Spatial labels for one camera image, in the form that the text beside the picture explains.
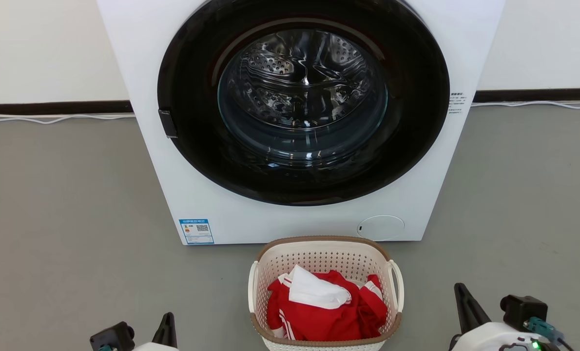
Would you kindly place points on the red garment with white stripes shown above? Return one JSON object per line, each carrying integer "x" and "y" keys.
{"x": 329, "y": 324}

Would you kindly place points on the round white filter cover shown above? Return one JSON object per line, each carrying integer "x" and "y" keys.
{"x": 381, "y": 227}

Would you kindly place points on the cream perforated laundry basket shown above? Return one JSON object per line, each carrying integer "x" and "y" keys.
{"x": 319, "y": 253}

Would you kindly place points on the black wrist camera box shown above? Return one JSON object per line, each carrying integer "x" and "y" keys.
{"x": 521, "y": 309}
{"x": 112, "y": 336}

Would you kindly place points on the teal right camera connector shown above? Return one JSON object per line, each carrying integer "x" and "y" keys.
{"x": 541, "y": 327}

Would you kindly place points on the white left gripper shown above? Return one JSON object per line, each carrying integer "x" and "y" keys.
{"x": 156, "y": 347}

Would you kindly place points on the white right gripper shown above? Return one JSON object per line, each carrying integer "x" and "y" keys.
{"x": 490, "y": 339}

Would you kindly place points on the blue energy label sticker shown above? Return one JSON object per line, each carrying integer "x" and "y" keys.
{"x": 196, "y": 231}

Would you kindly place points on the small printed text label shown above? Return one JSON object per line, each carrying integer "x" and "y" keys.
{"x": 457, "y": 102}

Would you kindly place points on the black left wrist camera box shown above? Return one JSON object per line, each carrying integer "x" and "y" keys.
{"x": 112, "y": 336}

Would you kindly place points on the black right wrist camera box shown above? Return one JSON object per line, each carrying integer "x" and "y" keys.
{"x": 521, "y": 309}

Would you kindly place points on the white front-load washing machine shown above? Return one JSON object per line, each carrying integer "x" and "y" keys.
{"x": 290, "y": 222}

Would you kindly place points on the round black washer door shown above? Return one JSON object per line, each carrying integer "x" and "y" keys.
{"x": 416, "y": 112}

